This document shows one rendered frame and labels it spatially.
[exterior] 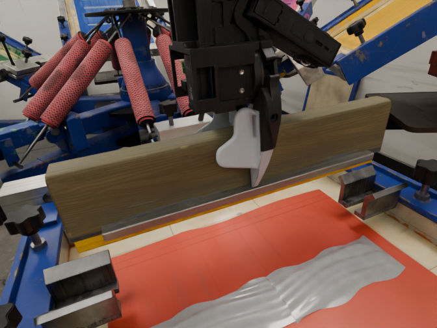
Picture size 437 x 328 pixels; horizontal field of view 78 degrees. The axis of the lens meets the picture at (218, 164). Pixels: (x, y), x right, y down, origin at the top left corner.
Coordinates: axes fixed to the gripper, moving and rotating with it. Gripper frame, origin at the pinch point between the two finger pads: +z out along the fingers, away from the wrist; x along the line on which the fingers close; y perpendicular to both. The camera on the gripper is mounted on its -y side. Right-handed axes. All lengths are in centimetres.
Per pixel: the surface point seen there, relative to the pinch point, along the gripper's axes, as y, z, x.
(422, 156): -201, 87, -89
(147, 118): 5.6, 5.9, -44.1
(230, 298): 5.4, 15.4, 4.6
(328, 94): -193, 58, -187
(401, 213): -25.7, 13.8, 3.8
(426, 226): -25.7, 13.4, 7.7
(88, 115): 21, 9, -70
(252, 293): 2.6, 15.3, 5.3
